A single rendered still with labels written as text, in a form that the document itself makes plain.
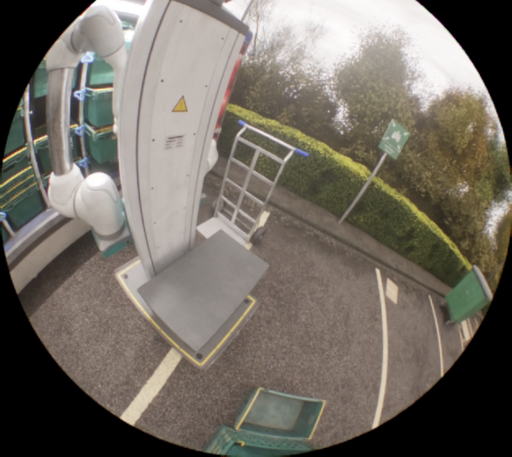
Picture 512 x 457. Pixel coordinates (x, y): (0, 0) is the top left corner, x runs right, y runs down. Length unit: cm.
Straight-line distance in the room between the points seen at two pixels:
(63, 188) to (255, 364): 166
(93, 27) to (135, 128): 35
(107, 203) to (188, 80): 48
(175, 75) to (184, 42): 10
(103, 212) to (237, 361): 139
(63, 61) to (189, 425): 200
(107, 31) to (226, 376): 192
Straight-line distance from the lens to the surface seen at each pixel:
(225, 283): 78
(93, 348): 176
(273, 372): 169
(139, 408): 170
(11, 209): 170
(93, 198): 66
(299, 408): 186
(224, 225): 216
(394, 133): 304
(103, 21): 60
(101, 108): 131
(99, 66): 156
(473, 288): 533
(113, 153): 146
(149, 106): 47
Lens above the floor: 154
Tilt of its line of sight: 34 degrees down
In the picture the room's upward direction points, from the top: 23 degrees clockwise
